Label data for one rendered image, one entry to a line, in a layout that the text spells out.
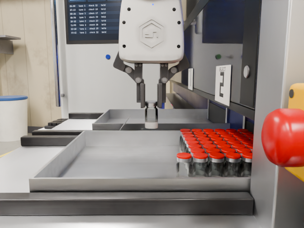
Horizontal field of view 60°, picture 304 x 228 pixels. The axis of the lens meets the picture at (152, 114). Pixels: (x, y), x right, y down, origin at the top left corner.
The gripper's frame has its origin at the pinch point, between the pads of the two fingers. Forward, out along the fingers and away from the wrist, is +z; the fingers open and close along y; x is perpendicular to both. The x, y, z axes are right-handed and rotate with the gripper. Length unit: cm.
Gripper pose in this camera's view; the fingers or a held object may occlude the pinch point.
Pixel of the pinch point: (151, 94)
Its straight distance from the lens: 43.8
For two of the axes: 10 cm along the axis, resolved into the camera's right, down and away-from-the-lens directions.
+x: -0.1, -1.6, 9.9
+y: 10.0, 0.0, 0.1
